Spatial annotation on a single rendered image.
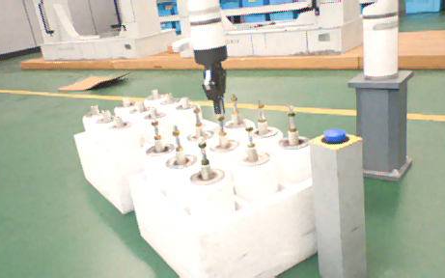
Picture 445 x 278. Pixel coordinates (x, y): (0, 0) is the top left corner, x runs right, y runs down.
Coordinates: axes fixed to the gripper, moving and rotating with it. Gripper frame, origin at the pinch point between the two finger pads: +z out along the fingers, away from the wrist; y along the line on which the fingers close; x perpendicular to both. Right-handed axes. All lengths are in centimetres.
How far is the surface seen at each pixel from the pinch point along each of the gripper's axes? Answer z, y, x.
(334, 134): 2.4, -15.6, -26.4
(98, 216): 35, 9, 47
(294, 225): 25.1, -10.5, -16.6
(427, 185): 35, 28, -49
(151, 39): 11, 291, 150
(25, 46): 19, 491, 458
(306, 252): 33.4, -8.6, -18.3
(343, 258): 27.3, -18.7, -26.7
